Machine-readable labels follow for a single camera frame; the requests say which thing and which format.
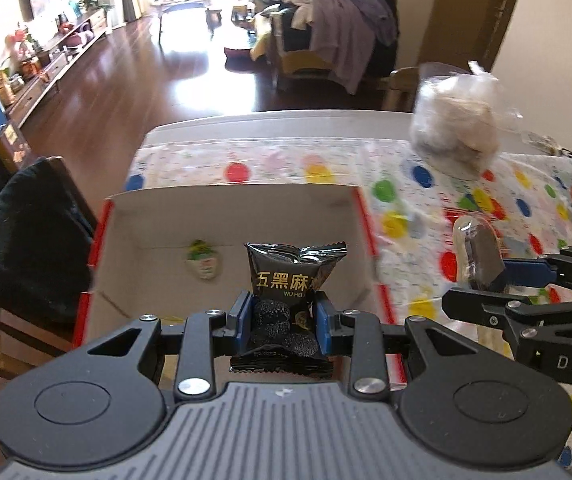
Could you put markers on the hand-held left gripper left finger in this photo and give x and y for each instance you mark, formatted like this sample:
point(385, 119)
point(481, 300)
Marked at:
point(242, 317)

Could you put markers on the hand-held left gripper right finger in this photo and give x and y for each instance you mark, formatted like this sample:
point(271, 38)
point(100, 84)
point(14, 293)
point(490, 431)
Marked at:
point(322, 325)

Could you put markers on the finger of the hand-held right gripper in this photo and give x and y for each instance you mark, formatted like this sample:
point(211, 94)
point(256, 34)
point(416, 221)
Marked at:
point(476, 305)
point(526, 271)

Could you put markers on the clear packet with dark snack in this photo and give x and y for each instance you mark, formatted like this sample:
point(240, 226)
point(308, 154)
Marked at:
point(478, 250)

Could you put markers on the black snack packet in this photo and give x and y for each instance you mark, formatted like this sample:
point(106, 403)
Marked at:
point(281, 270)

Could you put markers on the small green white candy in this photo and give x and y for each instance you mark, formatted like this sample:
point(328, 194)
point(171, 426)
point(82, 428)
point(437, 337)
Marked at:
point(200, 260)

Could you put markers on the red cardboard box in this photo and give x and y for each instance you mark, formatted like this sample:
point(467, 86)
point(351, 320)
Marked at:
point(165, 220)

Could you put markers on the small clear plastic bag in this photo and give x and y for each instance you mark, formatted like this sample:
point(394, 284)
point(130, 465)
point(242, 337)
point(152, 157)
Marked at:
point(541, 142)

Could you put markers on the clear bag of food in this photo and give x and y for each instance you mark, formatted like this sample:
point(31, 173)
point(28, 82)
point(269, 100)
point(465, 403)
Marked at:
point(421, 135)

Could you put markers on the white plastic bag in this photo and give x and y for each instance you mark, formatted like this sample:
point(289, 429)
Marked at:
point(461, 110)

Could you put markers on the dark cloth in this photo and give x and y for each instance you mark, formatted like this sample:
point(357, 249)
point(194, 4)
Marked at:
point(30, 240)

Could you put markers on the dark pet bed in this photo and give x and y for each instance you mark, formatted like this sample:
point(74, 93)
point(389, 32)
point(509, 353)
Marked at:
point(238, 54)

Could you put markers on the sofa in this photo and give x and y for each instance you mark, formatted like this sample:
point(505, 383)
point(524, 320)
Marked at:
point(286, 45)

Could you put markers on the brown cardboard box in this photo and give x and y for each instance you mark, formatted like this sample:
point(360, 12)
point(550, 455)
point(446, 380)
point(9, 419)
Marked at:
point(10, 147)

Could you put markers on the purple grey garment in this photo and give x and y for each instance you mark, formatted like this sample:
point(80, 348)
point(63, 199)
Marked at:
point(346, 30)

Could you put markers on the coffee table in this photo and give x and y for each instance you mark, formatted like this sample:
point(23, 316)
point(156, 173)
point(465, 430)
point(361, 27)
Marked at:
point(180, 7)

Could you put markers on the wooden tv cabinet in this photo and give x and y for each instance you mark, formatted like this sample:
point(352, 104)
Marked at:
point(65, 55)

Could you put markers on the red flowers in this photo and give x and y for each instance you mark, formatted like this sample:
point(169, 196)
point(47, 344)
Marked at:
point(18, 42)

